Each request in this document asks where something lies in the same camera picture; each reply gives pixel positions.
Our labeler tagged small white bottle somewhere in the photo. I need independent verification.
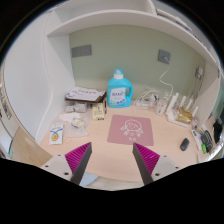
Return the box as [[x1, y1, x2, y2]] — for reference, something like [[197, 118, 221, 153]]
[[156, 102, 166, 115]]

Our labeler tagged clear plastic bag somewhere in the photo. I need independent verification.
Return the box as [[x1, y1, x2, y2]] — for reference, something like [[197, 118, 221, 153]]
[[59, 110, 90, 138]]

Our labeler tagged pink mouse pad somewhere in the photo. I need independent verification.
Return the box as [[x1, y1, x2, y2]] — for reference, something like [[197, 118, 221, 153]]
[[107, 115, 154, 146]]

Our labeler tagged blue detergent bottle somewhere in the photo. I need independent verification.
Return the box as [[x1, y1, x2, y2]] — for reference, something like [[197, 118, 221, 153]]
[[107, 68, 133, 108]]

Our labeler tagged small yellow box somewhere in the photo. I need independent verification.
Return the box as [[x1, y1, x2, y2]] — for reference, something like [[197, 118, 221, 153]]
[[92, 103, 104, 120]]

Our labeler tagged black remote control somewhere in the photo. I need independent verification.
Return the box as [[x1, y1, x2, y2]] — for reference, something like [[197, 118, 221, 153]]
[[202, 131, 213, 152]]

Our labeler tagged white power strip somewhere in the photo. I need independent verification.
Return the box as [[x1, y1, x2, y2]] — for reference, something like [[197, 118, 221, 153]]
[[134, 100, 157, 108]]

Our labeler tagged grey wall socket right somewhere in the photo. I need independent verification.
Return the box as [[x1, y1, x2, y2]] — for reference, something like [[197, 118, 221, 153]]
[[158, 50, 171, 64]]

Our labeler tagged white cable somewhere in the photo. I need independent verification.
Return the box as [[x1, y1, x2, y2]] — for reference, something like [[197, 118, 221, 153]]
[[158, 59, 175, 98]]

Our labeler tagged white overhead shelf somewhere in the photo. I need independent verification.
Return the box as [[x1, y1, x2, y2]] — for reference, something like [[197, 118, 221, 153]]
[[47, 0, 218, 67]]

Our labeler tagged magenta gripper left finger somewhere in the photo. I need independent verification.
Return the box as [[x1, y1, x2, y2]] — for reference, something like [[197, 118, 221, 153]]
[[65, 143, 92, 185]]

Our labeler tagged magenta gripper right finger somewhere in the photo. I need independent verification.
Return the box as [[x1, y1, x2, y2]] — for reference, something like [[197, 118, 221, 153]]
[[133, 143, 160, 185]]

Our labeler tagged white packet with yellow print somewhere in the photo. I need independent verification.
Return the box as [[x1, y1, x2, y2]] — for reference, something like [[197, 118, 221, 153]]
[[49, 123, 63, 145]]

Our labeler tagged grey wall plate left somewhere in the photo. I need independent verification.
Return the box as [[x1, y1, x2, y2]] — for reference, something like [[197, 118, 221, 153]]
[[72, 45, 92, 57]]

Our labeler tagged black computer mouse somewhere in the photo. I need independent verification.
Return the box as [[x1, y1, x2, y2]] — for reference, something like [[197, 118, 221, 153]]
[[180, 138, 189, 151]]

